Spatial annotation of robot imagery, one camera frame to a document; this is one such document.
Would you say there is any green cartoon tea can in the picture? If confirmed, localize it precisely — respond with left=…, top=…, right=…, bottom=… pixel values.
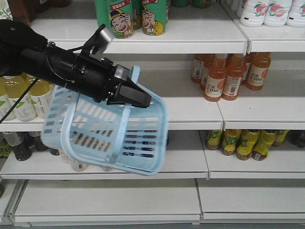
left=107, top=0, right=133, bottom=39
left=142, top=0, right=167, bottom=36

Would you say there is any pale yellow drink bottle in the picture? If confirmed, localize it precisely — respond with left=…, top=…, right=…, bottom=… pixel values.
left=29, top=79, right=52, bottom=119
left=4, top=76, right=37, bottom=121

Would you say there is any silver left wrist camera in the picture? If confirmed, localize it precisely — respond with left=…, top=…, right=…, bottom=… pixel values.
left=91, top=24, right=114, bottom=55

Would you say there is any light blue plastic basket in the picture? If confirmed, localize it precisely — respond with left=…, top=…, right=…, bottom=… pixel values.
left=40, top=64, right=170, bottom=177

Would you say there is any orange C100 juice bottle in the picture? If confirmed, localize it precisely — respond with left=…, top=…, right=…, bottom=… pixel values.
left=204, top=53, right=228, bottom=102

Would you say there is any yellow lemon tea bottle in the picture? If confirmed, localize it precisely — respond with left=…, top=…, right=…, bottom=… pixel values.
left=236, top=129, right=260, bottom=160
left=252, top=130, right=276, bottom=161
left=221, top=129, right=242, bottom=156
left=206, top=130, right=224, bottom=150

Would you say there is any white peach drink bottle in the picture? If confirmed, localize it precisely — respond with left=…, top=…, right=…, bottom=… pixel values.
left=264, top=0, right=292, bottom=27
left=240, top=0, right=269, bottom=27

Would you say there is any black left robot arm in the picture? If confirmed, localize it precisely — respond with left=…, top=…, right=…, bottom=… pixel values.
left=0, top=20, right=152, bottom=108

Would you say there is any orange C100 bottle right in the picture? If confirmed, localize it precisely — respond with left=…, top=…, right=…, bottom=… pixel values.
left=245, top=52, right=271, bottom=91

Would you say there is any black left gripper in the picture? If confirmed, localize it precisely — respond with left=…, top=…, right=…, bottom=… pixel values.
left=71, top=55, right=152, bottom=107

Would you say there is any orange juice bottle barcode label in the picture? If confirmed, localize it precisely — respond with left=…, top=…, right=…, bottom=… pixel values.
left=221, top=53, right=246, bottom=101

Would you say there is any orange vitamin drink bottle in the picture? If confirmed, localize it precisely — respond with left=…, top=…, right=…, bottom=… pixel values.
left=69, top=158, right=88, bottom=172

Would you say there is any white metal shelf unit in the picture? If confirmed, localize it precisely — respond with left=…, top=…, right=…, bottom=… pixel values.
left=0, top=0, right=305, bottom=227

